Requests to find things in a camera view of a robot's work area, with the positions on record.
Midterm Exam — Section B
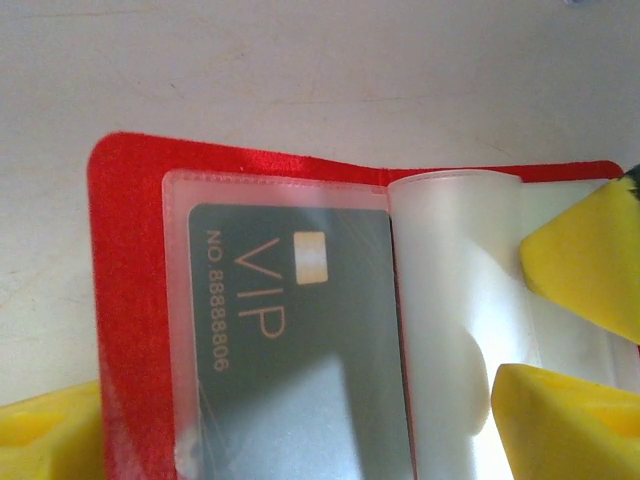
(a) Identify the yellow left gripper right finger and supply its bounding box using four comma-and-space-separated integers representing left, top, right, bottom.
492, 363, 640, 480

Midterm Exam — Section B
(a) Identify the red card holder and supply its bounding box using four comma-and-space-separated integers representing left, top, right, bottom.
87, 130, 640, 480

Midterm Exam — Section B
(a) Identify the black VIP card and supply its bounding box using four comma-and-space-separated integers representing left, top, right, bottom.
187, 202, 416, 480

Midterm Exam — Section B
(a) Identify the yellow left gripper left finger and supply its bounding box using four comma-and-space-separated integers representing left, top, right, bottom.
0, 379, 104, 480

